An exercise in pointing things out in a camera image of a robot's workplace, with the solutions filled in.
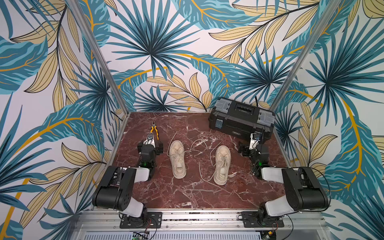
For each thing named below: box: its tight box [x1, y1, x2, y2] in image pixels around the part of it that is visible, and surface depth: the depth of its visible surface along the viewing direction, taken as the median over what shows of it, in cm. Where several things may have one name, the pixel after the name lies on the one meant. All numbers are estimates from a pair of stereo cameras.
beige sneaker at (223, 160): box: [213, 145, 232, 186], surface depth 88 cm
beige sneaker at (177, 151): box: [169, 140, 187, 179], surface depth 90 cm
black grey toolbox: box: [208, 97, 276, 142], surface depth 98 cm
